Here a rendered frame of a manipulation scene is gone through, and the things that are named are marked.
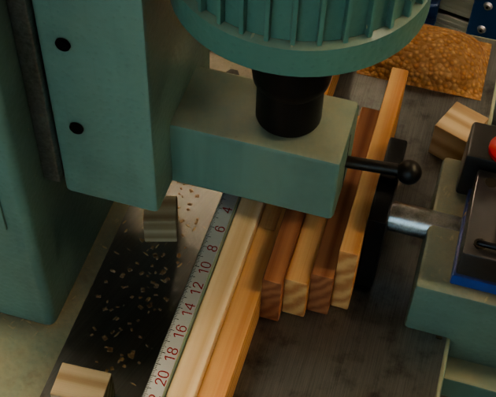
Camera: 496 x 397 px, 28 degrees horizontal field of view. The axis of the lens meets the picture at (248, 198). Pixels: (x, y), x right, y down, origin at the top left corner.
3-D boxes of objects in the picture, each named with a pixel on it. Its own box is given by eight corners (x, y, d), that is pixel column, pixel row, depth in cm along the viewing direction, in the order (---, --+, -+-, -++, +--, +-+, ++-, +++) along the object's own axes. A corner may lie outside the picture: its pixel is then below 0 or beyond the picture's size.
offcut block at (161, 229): (178, 215, 100) (176, 194, 97) (177, 242, 98) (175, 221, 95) (146, 216, 100) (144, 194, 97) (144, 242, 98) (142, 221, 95)
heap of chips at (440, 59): (480, 101, 97) (486, 80, 95) (356, 73, 99) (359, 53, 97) (491, 44, 102) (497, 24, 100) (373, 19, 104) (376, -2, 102)
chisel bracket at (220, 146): (331, 232, 80) (341, 165, 74) (167, 192, 83) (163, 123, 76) (350, 166, 85) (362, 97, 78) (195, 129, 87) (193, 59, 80)
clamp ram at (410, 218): (442, 306, 82) (464, 243, 74) (354, 283, 83) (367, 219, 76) (459, 223, 87) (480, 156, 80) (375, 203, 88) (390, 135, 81)
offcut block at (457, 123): (427, 152, 93) (434, 124, 90) (449, 128, 95) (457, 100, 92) (459, 170, 91) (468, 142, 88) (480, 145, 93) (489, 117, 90)
